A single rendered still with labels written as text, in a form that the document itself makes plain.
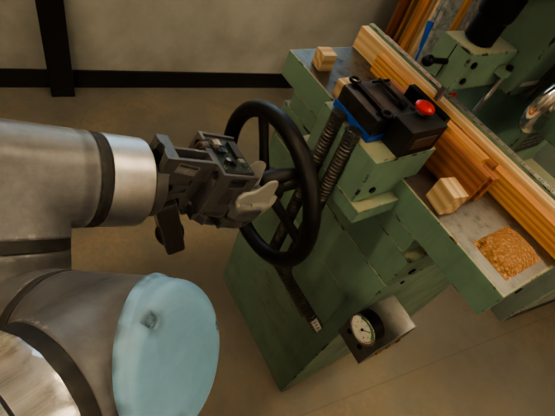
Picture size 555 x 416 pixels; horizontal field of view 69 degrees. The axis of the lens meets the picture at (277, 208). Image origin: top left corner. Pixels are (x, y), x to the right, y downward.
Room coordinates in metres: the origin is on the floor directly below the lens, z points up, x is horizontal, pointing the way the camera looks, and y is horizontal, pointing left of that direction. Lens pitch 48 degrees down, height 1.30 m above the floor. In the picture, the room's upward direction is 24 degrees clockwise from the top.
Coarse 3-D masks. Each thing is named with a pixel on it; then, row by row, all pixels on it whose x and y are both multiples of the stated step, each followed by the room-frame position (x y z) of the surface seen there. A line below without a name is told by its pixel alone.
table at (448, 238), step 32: (288, 64) 0.78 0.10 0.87; (352, 64) 0.83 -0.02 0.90; (320, 96) 0.70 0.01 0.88; (384, 192) 0.52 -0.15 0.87; (416, 192) 0.52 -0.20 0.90; (416, 224) 0.49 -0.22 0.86; (448, 224) 0.48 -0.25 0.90; (480, 224) 0.51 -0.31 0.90; (512, 224) 0.55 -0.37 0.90; (448, 256) 0.44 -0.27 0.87; (480, 256) 0.44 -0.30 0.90; (544, 256) 0.50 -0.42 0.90; (480, 288) 0.40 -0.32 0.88; (512, 288) 0.41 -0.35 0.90
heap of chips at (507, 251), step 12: (504, 228) 0.53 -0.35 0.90; (480, 240) 0.47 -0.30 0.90; (492, 240) 0.47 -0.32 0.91; (504, 240) 0.48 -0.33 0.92; (516, 240) 0.49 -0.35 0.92; (492, 252) 0.45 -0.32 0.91; (504, 252) 0.46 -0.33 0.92; (516, 252) 0.46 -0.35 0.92; (528, 252) 0.48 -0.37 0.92; (492, 264) 0.44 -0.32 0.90; (504, 264) 0.44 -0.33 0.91; (516, 264) 0.45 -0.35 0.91; (528, 264) 0.46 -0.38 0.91; (504, 276) 0.42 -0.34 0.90
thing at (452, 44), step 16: (448, 32) 0.72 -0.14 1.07; (464, 32) 0.75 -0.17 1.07; (448, 48) 0.71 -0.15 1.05; (464, 48) 0.69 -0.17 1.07; (480, 48) 0.71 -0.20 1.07; (496, 48) 0.74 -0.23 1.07; (512, 48) 0.78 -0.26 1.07; (448, 64) 0.69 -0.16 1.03; (464, 64) 0.68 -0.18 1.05; (480, 64) 0.71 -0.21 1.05; (496, 64) 0.75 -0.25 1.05; (448, 80) 0.68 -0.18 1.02; (464, 80) 0.69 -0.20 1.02; (480, 80) 0.73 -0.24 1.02
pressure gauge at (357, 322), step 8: (360, 312) 0.42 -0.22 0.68; (368, 312) 0.42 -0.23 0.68; (352, 320) 0.41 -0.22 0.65; (360, 320) 0.40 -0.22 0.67; (368, 320) 0.40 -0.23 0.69; (376, 320) 0.40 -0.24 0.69; (352, 328) 0.40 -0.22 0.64; (360, 328) 0.40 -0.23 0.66; (368, 328) 0.39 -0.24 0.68; (376, 328) 0.39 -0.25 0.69; (360, 336) 0.39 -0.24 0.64; (368, 336) 0.38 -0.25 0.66; (376, 336) 0.38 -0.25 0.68; (368, 344) 0.37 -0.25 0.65
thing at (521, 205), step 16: (384, 64) 0.82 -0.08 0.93; (400, 80) 0.79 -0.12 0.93; (496, 192) 0.60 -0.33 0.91; (512, 192) 0.58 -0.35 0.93; (528, 192) 0.59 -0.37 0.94; (512, 208) 0.57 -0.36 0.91; (528, 208) 0.56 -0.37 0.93; (544, 208) 0.57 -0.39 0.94; (528, 224) 0.55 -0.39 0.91; (544, 224) 0.54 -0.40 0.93; (544, 240) 0.53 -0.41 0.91
